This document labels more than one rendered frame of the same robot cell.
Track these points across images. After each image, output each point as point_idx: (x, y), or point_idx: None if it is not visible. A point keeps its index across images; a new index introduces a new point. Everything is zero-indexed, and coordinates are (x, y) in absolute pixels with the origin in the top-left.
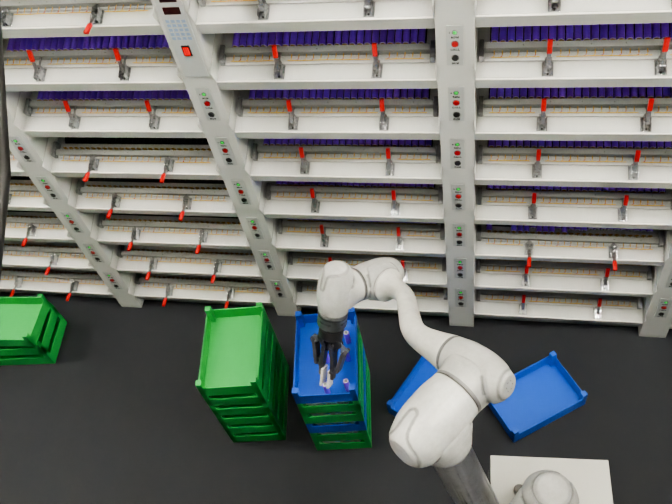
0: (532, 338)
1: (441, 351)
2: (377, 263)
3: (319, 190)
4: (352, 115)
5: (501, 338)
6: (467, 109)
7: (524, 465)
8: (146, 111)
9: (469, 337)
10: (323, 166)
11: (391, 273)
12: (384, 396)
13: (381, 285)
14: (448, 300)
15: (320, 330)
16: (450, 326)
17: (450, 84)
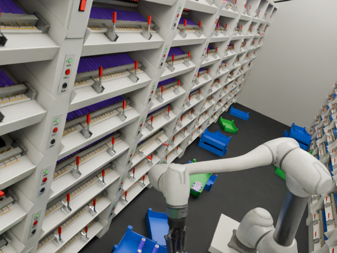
0: (130, 215)
1: (271, 150)
2: (164, 165)
3: (71, 160)
4: (118, 77)
5: (122, 224)
6: (164, 60)
7: (218, 237)
8: None
9: (113, 235)
10: (93, 129)
11: None
12: None
13: None
14: (107, 216)
15: (179, 221)
16: (101, 238)
17: (166, 43)
